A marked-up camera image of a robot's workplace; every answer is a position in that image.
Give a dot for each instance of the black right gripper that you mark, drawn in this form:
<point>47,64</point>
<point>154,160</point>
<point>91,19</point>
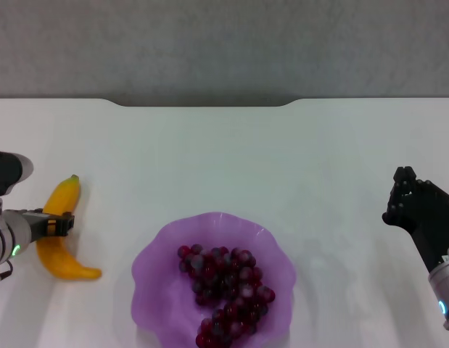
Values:
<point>427,221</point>

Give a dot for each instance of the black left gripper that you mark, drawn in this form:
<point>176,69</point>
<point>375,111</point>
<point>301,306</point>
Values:
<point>38,226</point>

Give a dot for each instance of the yellow plastic banana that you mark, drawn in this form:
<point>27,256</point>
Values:
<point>66,192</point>

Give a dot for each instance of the dark red grape bunch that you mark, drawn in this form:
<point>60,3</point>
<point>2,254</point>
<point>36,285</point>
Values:
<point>224,275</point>

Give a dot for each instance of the purple wavy-edged plastic plate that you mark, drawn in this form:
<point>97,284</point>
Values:
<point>159,282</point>

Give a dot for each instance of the left wrist camera housing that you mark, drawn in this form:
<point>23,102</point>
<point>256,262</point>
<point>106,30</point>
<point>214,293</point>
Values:
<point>3,170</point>

